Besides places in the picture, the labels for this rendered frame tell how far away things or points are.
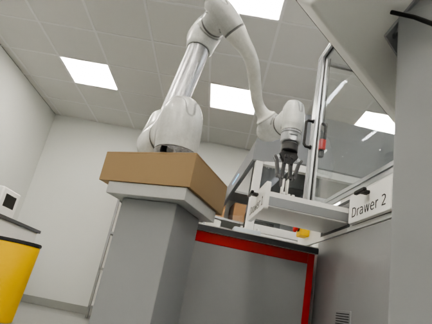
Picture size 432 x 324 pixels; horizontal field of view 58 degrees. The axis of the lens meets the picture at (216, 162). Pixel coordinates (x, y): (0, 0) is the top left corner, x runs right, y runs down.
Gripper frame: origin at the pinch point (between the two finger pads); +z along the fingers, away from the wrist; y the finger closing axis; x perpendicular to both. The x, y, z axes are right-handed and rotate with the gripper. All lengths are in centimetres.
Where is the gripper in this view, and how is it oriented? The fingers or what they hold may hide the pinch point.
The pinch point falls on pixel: (284, 187)
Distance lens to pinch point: 170.1
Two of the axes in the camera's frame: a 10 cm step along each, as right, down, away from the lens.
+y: 9.8, 2.1, 0.6
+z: -1.8, 9.3, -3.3
